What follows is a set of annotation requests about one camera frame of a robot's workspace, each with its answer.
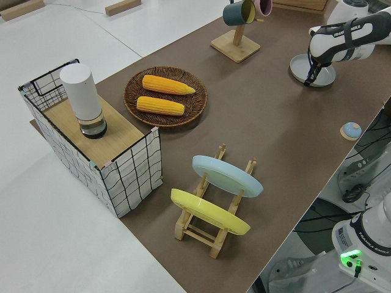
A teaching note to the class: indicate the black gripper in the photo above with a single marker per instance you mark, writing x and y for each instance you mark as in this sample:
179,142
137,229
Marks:
319,65

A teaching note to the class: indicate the gray round plate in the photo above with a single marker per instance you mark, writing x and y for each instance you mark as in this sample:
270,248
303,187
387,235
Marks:
299,65

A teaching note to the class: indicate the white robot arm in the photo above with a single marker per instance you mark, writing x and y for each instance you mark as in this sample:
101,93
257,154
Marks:
336,39
375,232

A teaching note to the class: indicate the light blue plate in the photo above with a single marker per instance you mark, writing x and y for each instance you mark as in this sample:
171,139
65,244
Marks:
226,175

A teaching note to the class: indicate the yellow plate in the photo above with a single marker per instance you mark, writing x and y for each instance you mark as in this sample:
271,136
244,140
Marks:
207,210

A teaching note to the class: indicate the blue bell with wooden base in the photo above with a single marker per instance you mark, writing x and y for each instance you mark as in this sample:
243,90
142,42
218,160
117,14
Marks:
352,129

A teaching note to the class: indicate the brown table mat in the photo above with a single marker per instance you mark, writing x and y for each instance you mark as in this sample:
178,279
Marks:
275,137

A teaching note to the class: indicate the wooden mug tree stand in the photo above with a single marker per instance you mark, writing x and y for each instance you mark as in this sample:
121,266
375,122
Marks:
235,45

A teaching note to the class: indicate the pink mug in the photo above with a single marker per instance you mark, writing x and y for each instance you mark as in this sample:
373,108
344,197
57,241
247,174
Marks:
264,6

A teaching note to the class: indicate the teal mug with yellow inside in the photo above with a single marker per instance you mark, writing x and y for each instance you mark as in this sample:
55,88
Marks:
233,13

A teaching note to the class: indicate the round wicker basket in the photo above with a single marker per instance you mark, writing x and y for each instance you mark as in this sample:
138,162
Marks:
195,105

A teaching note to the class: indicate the yellow corn cob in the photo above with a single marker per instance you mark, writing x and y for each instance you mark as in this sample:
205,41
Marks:
159,106
165,85

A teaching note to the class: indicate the black plug with green light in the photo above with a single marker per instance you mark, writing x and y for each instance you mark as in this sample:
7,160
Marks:
358,267

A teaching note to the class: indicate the wooden dish rack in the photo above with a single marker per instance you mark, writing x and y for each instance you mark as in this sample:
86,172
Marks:
195,235

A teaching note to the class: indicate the wooden lid board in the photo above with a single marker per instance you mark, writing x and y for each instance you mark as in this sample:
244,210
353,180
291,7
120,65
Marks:
119,131

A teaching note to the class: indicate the wooden block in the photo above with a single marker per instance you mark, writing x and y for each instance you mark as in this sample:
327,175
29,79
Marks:
18,9
122,6

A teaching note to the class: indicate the white cylinder with glass base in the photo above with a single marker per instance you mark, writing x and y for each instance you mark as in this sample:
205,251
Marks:
81,91

